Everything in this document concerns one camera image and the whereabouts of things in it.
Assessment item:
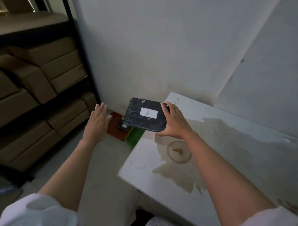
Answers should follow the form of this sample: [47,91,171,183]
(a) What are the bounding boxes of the person's left hand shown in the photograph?
[82,103,113,144]

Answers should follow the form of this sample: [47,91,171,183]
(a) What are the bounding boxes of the white left sleeve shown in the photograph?
[0,193,79,226]

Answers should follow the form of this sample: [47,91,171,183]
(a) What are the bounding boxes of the green plastic tray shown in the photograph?
[125,128,146,148]

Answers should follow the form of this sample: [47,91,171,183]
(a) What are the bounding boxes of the person's right hand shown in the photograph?
[155,102,194,140]

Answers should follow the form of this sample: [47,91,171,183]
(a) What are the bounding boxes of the person's left forearm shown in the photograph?
[37,137,104,212]

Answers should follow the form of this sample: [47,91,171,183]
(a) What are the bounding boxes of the small black packet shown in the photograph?
[117,120,130,133]

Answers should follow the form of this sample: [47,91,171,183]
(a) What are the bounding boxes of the black metal shelf rack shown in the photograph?
[0,0,102,187]

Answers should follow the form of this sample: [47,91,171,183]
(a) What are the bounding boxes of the clear plastic bag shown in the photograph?
[0,185,17,199]

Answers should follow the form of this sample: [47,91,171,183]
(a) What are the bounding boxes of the black package white label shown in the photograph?
[123,97,170,133]

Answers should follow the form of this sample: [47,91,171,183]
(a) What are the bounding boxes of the red plastic tray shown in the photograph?
[107,112,130,141]

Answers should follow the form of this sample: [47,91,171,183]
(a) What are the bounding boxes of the black cloth item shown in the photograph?
[135,209,155,226]

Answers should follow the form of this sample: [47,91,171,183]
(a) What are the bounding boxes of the person's right forearm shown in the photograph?
[183,131,278,223]

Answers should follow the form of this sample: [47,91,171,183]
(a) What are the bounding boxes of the stack of brown cardboard boxes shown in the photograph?
[0,0,98,173]

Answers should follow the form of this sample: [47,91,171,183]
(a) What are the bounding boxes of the white right sleeve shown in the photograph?
[240,206,298,226]

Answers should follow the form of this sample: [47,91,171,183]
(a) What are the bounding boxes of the white sleeve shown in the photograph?
[240,206,298,226]
[0,193,79,226]

